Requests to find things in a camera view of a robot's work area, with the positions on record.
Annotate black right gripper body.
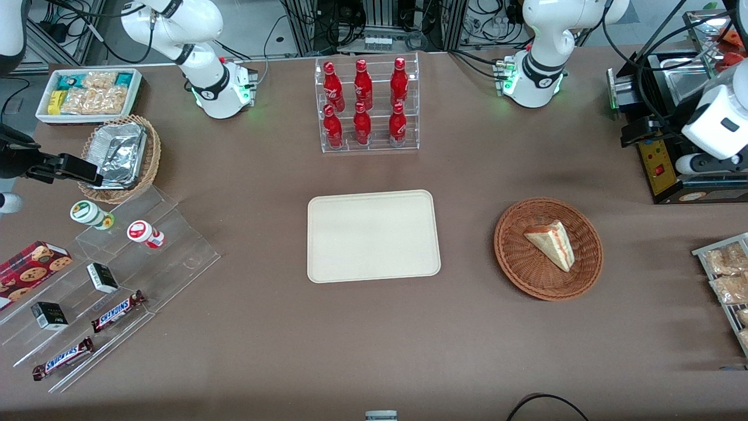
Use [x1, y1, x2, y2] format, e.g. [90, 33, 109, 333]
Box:
[0, 126, 45, 180]

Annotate triangular sandwich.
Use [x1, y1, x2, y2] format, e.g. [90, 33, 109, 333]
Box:
[523, 220, 576, 273]

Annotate small light wicker basket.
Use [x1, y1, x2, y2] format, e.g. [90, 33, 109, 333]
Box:
[78, 114, 162, 205]

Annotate metal snack tray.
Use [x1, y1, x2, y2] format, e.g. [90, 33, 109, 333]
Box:
[692, 233, 748, 358]

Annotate large brown wicker basket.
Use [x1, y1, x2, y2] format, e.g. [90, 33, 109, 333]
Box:
[494, 198, 604, 302]

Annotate beige plastic serving tray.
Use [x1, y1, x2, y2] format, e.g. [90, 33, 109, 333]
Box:
[307, 189, 442, 284]

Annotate black food warmer machine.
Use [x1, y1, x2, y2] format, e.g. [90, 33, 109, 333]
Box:
[607, 9, 748, 205]

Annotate green lid yogurt cup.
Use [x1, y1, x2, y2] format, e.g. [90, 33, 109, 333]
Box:
[70, 200, 115, 231]

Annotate silver foil trays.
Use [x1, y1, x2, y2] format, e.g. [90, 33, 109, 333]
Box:
[84, 122, 148, 189]

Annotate white rectangular snack bin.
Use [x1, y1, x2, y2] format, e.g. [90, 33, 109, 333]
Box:
[35, 68, 144, 125]

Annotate clear bag of crackers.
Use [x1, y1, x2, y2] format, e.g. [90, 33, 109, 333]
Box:
[61, 71, 128, 116]

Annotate red lid yogurt cup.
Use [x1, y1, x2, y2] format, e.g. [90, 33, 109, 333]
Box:
[127, 220, 165, 250]

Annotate red chocolate cookie box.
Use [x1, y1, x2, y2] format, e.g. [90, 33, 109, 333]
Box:
[0, 241, 74, 311]

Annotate small black box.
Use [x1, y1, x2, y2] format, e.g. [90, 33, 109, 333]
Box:
[30, 302, 70, 332]
[86, 263, 120, 294]

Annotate clear bag of pastry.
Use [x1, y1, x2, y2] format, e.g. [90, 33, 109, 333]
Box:
[709, 274, 748, 305]
[703, 243, 748, 276]

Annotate clear acrylic stepped stand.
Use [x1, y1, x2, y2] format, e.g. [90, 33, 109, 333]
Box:
[0, 186, 221, 394]

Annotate snickers chocolate bar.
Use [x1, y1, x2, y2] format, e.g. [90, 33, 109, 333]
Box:
[32, 337, 95, 382]
[91, 290, 147, 334]

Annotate red cola bottle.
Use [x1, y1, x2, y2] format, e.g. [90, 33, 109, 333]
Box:
[323, 104, 344, 149]
[352, 102, 373, 146]
[388, 102, 408, 147]
[390, 57, 410, 108]
[353, 58, 373, 111]
[323, 61, 345, 112]

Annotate clear acrylic bottle rack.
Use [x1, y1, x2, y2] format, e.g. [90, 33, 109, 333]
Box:
[314, 53, 420, 154]

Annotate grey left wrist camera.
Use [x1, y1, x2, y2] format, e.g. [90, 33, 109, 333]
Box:
[675, 153, 748, 175]

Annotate black cable loop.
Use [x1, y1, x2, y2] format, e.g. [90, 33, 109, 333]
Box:
[505, 393, 591, 421]

